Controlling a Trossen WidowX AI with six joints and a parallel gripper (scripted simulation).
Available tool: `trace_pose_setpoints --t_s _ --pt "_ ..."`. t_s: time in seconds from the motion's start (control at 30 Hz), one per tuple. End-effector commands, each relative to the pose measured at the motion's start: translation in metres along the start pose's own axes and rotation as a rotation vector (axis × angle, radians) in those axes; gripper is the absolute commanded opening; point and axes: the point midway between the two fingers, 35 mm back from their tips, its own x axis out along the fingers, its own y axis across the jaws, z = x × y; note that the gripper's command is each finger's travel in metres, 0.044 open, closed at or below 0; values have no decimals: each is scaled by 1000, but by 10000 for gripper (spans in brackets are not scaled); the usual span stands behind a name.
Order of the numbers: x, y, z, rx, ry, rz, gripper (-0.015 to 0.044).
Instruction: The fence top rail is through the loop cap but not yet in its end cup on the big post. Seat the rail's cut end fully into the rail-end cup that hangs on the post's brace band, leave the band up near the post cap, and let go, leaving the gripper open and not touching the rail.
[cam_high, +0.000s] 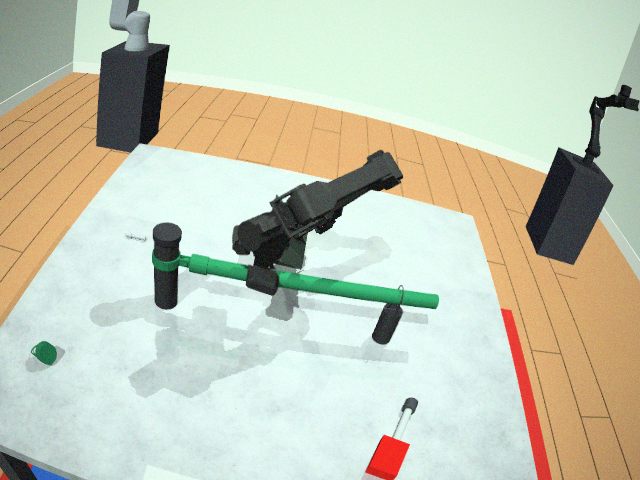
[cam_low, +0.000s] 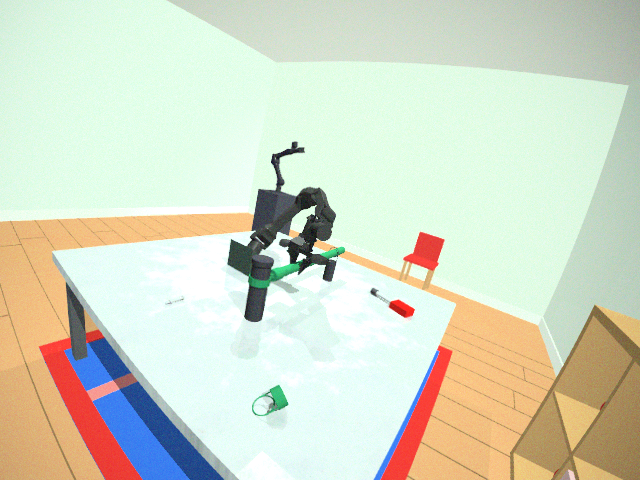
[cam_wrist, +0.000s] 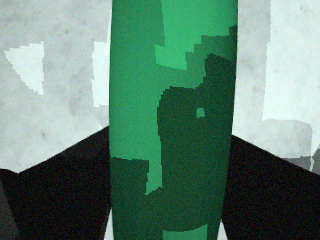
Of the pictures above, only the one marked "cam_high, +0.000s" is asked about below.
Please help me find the green cup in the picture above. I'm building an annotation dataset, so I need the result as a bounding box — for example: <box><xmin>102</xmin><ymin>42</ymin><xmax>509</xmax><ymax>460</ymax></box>
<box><xmin>152</xmin><ymin>249</ymin><xmax>210</xmax><ymax>275</ymax></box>

